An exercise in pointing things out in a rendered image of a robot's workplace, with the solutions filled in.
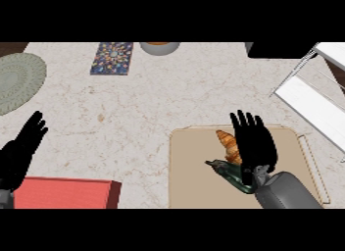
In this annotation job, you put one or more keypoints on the white tiered shelf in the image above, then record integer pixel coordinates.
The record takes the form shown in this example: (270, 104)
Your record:
(320, 108)

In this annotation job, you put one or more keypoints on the dark green vegetable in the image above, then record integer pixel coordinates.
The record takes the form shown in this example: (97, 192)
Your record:
(231, 175)

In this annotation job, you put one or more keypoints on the round grey-green placemat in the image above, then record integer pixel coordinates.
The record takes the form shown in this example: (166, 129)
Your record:
(9, 83)

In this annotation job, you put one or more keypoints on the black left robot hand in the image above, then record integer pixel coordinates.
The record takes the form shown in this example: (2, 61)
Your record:
(21, 147)

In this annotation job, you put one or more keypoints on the golden brown croissant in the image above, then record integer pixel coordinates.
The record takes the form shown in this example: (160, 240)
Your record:
(228, 145)

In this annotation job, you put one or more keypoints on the grey bowl with orange contents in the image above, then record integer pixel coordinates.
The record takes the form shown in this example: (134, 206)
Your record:
(159, 48)

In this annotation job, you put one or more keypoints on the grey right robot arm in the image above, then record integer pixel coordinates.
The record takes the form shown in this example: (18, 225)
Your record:
(284, 191)

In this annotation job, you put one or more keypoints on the red box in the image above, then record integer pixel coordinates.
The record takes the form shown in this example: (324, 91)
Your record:
(64, 192)

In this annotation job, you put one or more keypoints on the beige tray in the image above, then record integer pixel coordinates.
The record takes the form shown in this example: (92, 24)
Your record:
(205, 183)

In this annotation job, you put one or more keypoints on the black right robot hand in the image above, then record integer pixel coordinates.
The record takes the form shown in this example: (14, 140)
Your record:
(253, 147)

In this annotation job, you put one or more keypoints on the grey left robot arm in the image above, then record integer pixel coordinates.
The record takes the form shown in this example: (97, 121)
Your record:
(2, 198)

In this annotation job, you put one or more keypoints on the colourful patterned box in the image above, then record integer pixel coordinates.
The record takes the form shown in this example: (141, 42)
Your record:
(111, 59)

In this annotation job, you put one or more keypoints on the black appliance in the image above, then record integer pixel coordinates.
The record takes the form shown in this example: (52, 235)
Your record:
(279, 50)

